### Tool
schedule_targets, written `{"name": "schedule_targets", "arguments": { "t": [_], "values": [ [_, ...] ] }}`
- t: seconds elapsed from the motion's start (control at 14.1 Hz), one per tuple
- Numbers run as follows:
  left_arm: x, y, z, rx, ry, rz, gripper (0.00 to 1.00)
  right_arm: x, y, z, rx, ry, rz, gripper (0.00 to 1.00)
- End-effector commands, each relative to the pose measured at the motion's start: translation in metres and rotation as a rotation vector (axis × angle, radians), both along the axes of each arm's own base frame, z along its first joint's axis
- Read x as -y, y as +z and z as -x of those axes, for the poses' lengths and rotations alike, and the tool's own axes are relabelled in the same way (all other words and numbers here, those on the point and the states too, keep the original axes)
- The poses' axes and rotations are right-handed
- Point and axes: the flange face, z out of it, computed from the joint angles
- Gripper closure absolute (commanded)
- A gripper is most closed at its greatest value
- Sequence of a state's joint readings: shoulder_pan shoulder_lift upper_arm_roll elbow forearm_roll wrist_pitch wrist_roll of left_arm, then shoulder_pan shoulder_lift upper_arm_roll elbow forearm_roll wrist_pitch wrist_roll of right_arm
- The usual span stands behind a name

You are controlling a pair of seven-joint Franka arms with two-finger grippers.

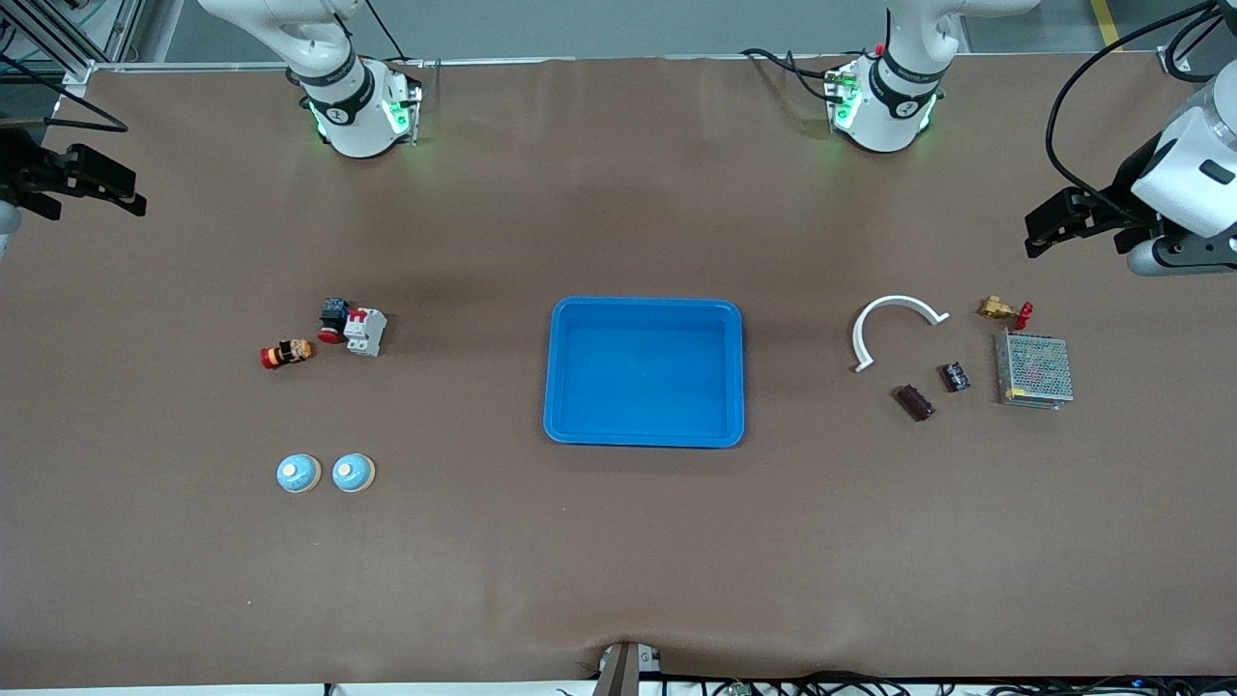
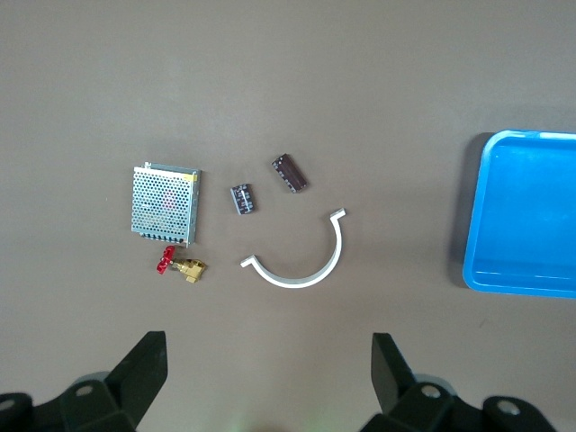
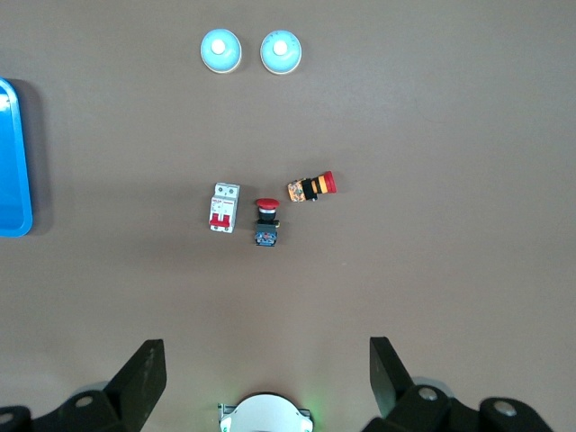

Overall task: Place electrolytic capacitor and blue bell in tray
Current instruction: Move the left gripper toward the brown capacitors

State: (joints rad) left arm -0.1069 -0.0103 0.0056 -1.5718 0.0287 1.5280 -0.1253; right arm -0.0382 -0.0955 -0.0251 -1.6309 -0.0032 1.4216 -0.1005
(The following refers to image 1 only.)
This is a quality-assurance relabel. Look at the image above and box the black cable at left arm base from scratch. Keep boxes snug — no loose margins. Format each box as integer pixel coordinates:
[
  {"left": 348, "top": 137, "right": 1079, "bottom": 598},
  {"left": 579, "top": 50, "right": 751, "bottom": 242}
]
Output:
[{"left": 742, "top": 46, "right": 842, "bottom": 102}]

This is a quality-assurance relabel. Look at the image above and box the blue bell with cream base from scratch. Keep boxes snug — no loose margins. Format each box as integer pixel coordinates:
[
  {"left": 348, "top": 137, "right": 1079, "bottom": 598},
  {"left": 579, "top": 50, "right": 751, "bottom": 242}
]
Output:
[
  {"left": 331, "top": 452, "right": 376, "bottom": 494},
  {"left": 276, "top": 453, "right": 321, "bottom": 495}
]

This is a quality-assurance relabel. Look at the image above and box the blue plastic tray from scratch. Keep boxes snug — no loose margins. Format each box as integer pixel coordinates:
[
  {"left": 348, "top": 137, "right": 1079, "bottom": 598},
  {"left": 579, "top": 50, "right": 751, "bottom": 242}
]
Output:
[{"left": 543, "top": 297, "right": 745, "bottom": 449}]

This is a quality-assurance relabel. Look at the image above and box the white curved plastic clip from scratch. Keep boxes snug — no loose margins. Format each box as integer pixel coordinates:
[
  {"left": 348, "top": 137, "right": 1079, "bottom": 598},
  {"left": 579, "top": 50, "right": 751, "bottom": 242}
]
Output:
[{"left": 851, "top": 295, "right": 951, "bottom": 374}]

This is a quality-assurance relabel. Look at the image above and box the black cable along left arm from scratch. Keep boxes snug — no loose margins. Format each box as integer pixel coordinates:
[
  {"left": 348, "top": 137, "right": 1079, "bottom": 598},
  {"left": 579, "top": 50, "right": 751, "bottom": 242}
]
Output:
[{"left": 1047, "top": 0, "right": 1228, "bottom": 209}]

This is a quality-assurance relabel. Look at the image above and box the black cable at arm base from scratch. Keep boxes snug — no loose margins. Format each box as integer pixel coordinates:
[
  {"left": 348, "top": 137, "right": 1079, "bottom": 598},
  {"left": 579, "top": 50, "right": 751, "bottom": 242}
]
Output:
[
  {"left": 742, "top": 46, "right": 842, "bottom": 102},
  {"left": 362, "top": 0, "right": 409, "bottom": 63}
]

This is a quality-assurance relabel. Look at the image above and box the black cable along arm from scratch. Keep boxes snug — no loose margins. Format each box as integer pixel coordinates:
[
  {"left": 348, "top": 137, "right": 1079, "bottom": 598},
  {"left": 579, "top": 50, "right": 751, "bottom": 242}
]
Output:
[
  {"left": 1047, "top": 0, "right": 1228, "bottom": 209},
  {"left": 0, "top": 53, "right": 129, "bottom": 133}
]

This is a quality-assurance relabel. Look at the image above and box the black cable at right arm base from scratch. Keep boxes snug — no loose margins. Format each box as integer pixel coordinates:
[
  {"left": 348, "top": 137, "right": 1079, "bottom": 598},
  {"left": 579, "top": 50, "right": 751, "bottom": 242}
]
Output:
[{"left": 362, "top": 0, "right": 409, "bottom": 63}]

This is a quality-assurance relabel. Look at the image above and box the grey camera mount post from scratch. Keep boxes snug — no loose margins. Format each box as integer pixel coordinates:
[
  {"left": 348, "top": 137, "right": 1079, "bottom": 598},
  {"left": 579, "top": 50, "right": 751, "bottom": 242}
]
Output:
[{"left": 591, "top": 641, "right": 666, "bottom": 696}]

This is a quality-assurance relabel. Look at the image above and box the black cable along right arm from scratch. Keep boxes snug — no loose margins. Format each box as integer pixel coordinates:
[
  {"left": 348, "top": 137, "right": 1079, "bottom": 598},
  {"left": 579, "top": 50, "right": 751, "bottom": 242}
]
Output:
[{"left": 0, "top": 53, "right": 129, "bottom": 133}]

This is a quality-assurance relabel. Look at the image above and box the brass valve with red handle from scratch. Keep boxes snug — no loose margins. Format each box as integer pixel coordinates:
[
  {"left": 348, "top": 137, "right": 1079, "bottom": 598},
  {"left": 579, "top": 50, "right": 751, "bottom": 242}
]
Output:
[{"left": 977, "top": 296, "right": 1034, "bottom": 332}]

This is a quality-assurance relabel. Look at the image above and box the black cable loop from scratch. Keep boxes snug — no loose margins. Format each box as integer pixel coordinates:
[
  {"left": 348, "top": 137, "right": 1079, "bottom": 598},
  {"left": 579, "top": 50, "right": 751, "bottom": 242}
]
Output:
[{"left": 1163, "top": 14, "right": 1237, "bottom": 85}]

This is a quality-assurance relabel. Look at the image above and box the metal mesh power supply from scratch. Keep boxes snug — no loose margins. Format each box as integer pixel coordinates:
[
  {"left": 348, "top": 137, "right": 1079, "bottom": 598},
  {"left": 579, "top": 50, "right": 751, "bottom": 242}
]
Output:
[{"left": 994, "top": 328, "right": 1075, "bottom": 412}]

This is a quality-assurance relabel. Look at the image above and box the red orange emergency stop button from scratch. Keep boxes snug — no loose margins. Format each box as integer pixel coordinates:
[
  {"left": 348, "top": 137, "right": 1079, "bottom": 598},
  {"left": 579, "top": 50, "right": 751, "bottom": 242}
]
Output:
[{"left": 259, "top": 338, "right": 315, "bottom": 371}]

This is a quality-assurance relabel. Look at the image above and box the white red circuit breaker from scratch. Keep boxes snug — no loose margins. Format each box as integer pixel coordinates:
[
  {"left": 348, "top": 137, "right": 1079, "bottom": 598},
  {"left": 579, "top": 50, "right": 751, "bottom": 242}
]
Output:
[{"left": 344, "top": 307, "right": 388, "bottom": 359}]

